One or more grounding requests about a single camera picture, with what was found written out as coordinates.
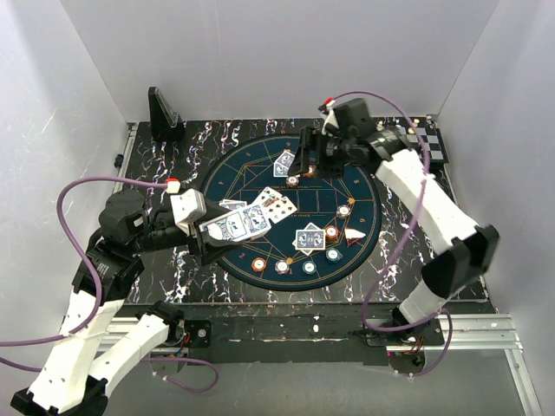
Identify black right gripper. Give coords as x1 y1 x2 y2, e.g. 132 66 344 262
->
285 127 353 181

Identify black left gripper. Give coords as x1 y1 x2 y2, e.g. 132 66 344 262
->
131 196 244 262

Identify orange chips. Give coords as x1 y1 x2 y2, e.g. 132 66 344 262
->
324 225 340 242
303 166 316 178

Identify blue white chips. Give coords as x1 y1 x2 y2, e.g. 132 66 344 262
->
336 205 351 218
286 176 300 188

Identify blue playing card box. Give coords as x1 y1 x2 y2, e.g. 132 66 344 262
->
199 212 252 241

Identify dealt face-down playing card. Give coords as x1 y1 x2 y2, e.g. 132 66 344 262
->
219 199 248 211

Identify deck of playing cards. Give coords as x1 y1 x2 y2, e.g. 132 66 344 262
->
239 205 271 234

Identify orange poker chip stack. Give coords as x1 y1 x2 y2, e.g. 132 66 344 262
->
251 257 267 272

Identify blue white poker chip stack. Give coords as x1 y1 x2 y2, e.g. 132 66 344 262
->
275 260 290 275

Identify green chips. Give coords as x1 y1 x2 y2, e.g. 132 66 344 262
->
325 248 342 263

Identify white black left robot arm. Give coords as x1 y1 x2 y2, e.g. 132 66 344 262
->
10 189 242 415

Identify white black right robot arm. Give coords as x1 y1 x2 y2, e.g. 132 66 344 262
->
288 91 500 345

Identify round blue poker mat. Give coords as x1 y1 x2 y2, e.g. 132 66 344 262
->
201 135 382 291

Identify green poker chip stack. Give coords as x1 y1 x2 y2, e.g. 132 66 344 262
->
302 261 317 275

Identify black white chess board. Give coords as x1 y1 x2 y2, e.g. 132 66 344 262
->
401 119 448 165

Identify black card holder stand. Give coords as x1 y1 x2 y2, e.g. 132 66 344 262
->
147 87 186 143

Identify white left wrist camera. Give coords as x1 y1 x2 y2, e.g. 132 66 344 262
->
170 189 206 235

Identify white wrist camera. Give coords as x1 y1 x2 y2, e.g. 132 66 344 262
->
321 109 339 133
170 189 206 235

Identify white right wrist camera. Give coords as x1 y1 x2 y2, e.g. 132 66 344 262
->
321 109 339 133

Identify aluminium rail frame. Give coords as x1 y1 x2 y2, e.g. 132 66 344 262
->
36 123 543 416

